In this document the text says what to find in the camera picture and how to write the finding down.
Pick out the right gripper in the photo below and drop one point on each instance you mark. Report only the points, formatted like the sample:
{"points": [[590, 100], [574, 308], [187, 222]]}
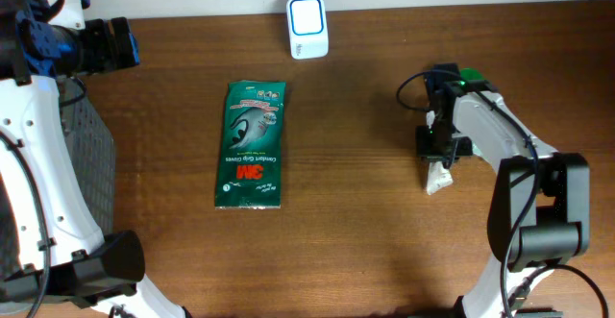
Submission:
{"points": [[430, 152]]}

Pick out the white barcode scanner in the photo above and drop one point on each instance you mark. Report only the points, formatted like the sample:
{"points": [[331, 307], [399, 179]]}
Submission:
{"points": [[307, 29]]}

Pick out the green 3M gloves packet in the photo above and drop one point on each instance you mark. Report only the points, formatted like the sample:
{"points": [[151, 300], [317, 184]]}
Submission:
{"points": [[250, 166]]}

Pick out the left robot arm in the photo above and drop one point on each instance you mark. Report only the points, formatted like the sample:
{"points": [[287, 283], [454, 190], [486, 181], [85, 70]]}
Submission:
{"points": [[53, 39]]}

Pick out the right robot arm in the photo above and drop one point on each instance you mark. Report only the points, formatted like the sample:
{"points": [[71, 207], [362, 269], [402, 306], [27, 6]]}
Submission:
{"points": [[539, 213]]}

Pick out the green lid jar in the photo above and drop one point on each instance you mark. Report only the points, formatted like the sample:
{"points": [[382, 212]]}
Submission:
{"points": [[470, 75]]}

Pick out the white cream tube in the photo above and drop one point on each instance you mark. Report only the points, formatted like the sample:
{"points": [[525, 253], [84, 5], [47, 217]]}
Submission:
{"points": [[438, 177]]}

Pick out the grey plastic basket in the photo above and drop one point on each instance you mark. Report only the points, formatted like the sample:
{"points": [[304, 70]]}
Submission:
{"points": [[67, 156]]}

